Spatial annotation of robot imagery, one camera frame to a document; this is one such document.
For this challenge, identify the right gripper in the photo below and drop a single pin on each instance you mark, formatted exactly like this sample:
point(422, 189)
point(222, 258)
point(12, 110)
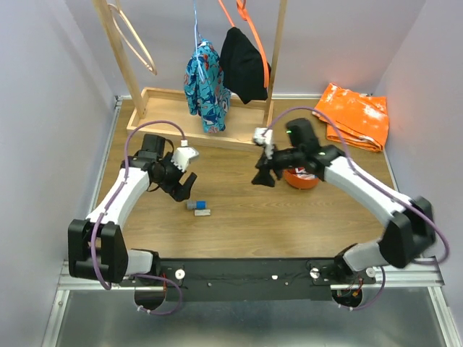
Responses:
point(264, 177)

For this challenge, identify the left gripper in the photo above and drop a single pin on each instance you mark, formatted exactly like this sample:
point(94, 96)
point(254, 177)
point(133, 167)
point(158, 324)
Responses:
point(178, 191)

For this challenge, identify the grey blue glue stick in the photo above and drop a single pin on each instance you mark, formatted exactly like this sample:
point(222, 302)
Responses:
point(196, 205)

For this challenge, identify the white eraser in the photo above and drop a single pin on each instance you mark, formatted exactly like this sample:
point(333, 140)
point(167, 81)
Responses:
point(205, 212)

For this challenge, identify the orange round divided organizer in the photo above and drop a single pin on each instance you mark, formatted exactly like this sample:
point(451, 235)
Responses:
point(294, 182)

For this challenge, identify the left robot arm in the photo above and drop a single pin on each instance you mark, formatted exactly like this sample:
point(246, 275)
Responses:
point(96, 247)

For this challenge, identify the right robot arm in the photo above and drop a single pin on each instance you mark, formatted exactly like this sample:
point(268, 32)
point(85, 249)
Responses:
point(407, 233)

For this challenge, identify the wooden clothes rack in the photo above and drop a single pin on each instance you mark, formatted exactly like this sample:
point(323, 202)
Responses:
point(165, 112)

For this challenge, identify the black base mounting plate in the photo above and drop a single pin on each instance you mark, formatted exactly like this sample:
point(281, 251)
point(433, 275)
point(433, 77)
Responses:
point(257, 279)

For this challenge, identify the black garment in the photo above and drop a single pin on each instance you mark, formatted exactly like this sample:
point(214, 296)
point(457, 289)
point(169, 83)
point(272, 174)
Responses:
point(242, 65)

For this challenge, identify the blue shark-print garment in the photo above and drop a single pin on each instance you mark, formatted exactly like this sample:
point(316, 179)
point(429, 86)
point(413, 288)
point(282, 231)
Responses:
point(209, 100)

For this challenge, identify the orange folded cloth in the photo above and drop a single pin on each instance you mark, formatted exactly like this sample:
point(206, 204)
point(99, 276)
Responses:
point(360, 120)

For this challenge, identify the orange plastic hanger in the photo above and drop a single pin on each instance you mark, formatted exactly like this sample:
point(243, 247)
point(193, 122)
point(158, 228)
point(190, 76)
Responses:
point(253, 36)

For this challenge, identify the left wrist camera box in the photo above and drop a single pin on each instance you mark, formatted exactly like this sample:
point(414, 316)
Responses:
point(184, 155)

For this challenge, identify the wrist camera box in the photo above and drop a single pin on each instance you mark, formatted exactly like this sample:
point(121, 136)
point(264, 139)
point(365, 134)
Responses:
point(263, 137)
point(184, 155)

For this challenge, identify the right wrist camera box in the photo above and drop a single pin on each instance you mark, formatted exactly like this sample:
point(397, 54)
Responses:
point(263, 137)

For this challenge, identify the blue wire hanger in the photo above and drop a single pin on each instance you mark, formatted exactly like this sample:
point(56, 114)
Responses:
point(197, 38)

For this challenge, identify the aluminium frame rail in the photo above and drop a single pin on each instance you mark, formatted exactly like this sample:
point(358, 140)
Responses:
point(404, 307)

